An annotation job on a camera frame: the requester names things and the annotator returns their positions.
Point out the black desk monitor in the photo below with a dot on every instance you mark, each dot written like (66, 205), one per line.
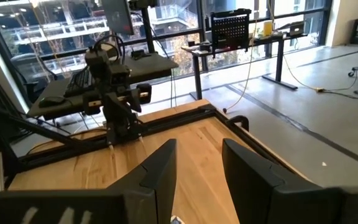
(118, 15)

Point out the black computer mouse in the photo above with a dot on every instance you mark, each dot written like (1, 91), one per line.
(51, 101)

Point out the glass window wall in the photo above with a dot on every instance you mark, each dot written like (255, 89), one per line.
(57, 28)

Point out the grey laptop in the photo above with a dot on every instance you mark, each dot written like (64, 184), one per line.
(297, 28)

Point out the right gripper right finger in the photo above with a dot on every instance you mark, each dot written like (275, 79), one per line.
(259, 189)

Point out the white paper scrap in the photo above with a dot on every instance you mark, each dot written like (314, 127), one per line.
(323, 164)

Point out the black table clamp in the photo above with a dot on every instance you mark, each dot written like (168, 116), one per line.
(239, 120)

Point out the blue white patterned paper bowl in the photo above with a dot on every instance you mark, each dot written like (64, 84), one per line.
(176, 221)

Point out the black perforated panel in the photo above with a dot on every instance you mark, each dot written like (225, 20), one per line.
(230, 29)

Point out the black standing desk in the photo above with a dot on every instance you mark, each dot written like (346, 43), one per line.
(238, 46)

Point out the black keyboard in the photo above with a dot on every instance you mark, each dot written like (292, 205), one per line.
(79, 82)

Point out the yellow cup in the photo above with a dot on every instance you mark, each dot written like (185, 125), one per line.
(268, 28)

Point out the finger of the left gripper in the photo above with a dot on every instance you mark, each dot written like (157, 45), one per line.
(134, 101)
(113, 109)

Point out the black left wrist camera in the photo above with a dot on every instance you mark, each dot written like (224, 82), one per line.
(96, 60)

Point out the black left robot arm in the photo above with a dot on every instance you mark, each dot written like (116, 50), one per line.
(121, 129)

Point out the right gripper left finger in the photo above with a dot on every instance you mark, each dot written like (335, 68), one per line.
(154, 186)

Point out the black aluminium table frame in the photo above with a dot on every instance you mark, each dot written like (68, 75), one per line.
(179, 118)

